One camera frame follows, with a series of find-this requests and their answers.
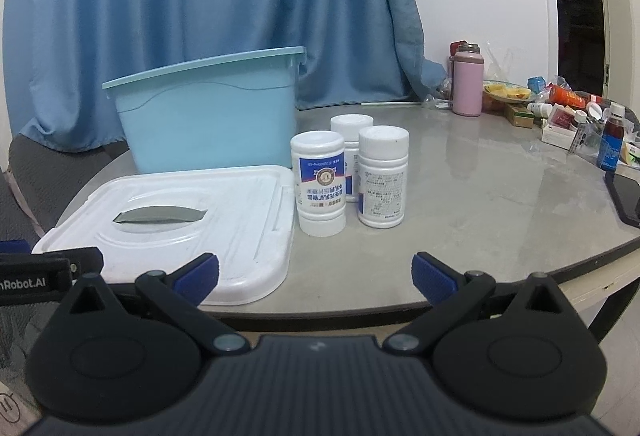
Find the white plastic bin lid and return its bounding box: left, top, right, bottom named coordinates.
left=33, top=166, right=295, bottom=308

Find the white bottle text label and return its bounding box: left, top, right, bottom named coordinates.
left=358, top=125, right=410, bottom=229

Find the white bottle blue label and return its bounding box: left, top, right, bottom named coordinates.
left=291, top=130, right=346, bottom=237

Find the green cardboard box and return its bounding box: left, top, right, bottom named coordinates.
left=504, top=104, right=535, bottom=129

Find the light blue plastic bin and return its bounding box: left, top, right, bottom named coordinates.
left=102, top=47, right=306, bottom=174

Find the red white small box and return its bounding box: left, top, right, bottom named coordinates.
left=541, top=104, right=576, bottom=151

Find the white bottle rear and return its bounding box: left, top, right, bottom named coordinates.
left=330, top=114, right=374, bottom=202

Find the black smartphone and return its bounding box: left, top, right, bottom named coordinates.
left=604, top=171, right=640, bottom=228

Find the plate with yellow food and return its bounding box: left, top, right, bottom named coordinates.
left=483, top=80, right=534, bottom=103

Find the blue liquid medicine bottle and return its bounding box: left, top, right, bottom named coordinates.
left=597, top=102, right=625, bottom=173

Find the orange tube package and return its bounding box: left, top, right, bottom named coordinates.
left=548, top=84, right=587, bottom=111

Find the pink thermos bottle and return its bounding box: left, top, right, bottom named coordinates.
left=450, top=42, right=484, bottom=117

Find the red box behind thermos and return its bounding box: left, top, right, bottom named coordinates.
left=449, top=40, right=468, bottom=58

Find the blue curtain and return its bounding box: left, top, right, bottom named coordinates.
left=2, top=0, right=446, bottom=152

